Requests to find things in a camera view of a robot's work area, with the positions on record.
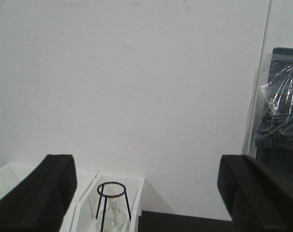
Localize white storage bin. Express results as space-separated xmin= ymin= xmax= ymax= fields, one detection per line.
xmin=71 ymin=174 xmax=144 ymax=232
xmin=0 ymin=163 xmax=97 ymax=232

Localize clear plastic bag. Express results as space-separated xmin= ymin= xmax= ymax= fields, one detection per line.
xmin=254 ymin=60 xmax=293 ymax=151

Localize middle white storage bin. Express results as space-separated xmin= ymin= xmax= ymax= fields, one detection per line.
xmin=0 ymin=163 xmax=97 ymax=232

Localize blue-grey pegboard drying rack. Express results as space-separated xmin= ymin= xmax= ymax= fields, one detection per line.
xmin=256 ymin=47 xmax=293 ymax=181

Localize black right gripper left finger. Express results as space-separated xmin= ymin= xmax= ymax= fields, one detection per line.
xmin=0 ymin=154 xmax=77 ymax=232

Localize clear glass flask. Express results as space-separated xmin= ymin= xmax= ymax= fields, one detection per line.
xmin=97 ymin=198 xmax=127 ymax=232

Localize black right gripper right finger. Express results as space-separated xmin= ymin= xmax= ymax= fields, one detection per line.
xmin=217 ymin=155 xmax=293 ymax=232

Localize right white storage bin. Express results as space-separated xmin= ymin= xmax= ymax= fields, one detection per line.
xmin=71 ymin=174 xmax=144 ymax=232

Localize black wire tripod stand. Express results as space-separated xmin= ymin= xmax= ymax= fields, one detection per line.
xmin=95 ymin=181 xmax=132 ymax=232

